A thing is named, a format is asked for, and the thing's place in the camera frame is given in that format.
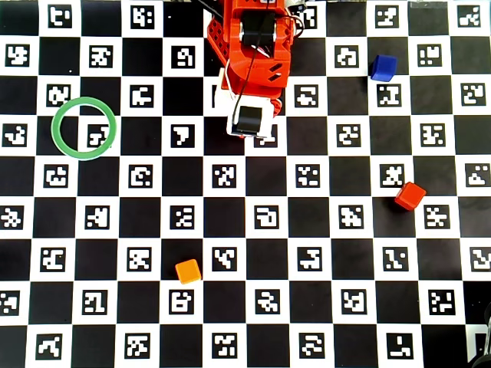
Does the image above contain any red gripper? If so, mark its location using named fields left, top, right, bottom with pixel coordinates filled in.
left=226, top=56, right=290, bottom=116

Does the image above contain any blue cube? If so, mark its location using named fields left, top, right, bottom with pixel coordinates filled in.
left=370, top=54, right=399, bottom=82

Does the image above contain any red cube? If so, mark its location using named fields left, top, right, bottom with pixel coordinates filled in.
left=394, top=181, right=427, bottom=212

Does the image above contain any orange cube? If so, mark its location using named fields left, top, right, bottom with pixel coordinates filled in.
left=174, top=258, right=203, bottom=285

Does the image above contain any thin black camera cable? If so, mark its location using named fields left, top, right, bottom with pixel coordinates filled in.
left=232, top=0, right=272, bottom=127

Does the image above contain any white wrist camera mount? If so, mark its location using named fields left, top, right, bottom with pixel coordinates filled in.
left=226, top=95, right=278, bottom=140

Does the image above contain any green ring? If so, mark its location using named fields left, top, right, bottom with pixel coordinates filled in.
left=51, top=96, right=117, bottom=161

